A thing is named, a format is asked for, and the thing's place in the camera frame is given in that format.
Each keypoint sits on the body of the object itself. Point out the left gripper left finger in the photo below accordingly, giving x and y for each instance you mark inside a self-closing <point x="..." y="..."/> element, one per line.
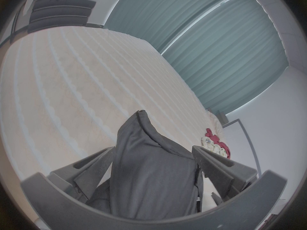
<point x="91" y="174"/>

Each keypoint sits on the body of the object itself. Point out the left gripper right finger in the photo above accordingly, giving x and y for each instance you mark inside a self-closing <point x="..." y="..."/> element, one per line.
<point x="223" y="176"/>

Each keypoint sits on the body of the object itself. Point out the black T-shirt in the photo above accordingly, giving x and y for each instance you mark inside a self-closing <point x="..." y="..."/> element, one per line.
<point x="148" y="176"/>

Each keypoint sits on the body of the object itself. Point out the bed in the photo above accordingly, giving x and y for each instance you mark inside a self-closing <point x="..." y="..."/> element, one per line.
<point x="84" y="85"/>

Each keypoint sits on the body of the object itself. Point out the dark red garment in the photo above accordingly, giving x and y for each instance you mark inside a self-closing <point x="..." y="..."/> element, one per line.
<point x="225" y="151"/>

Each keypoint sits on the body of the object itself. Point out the white printed pyjama top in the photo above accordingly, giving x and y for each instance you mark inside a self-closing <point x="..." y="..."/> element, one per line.
<point x="213" y="147"/>

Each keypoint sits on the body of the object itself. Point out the pale pink pillow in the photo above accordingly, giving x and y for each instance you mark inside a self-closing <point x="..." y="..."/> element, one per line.
<point x="215" y="123"/>

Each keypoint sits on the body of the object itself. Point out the grey bedside table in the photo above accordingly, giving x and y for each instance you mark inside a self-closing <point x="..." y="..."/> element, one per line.
<point x="221" y="117"/>

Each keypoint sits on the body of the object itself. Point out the blue-green curtain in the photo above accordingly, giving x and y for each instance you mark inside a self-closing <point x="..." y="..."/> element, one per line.
<point x="235" y="56"/>
<point x="168" y="13"/>

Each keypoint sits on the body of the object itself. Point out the black chest of drawers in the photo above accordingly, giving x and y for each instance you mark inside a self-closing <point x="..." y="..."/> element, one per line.
<point x="60" y="13"/>

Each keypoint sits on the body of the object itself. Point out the white cloth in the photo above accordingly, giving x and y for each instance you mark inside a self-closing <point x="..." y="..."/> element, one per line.
<point x="30" y="6"/>

